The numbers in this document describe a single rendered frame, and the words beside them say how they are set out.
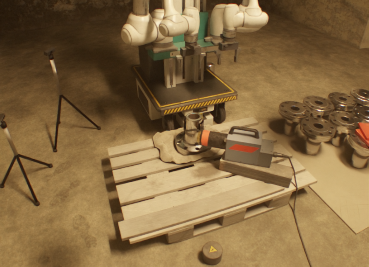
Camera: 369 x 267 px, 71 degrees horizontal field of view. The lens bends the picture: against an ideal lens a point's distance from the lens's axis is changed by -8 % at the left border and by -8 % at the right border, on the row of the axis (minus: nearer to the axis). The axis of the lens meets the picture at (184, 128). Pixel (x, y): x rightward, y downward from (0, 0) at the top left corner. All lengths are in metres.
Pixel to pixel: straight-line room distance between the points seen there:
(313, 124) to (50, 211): 1.95
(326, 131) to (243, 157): 0.75
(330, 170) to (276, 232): 0.74
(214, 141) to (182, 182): 0.32
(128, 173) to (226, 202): 0.64
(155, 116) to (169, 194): 0.87
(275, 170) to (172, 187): 0.63
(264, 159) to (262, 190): 0.18
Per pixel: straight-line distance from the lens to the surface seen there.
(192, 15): 1.73
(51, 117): 2.88
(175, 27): 1.62
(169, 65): 2.30
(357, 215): 2.03
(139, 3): 1.80
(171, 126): 2.23
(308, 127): 2.19
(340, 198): 2.08
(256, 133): 1.68
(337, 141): 2.49
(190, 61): 2.41
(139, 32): 1.82
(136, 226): 1.52
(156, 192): 1.68
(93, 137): 2.44
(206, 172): 1.80
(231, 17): 1.86
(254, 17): 1.89
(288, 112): 2.31
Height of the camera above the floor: 1.39
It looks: 35 degrees down
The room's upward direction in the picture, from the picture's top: straight up
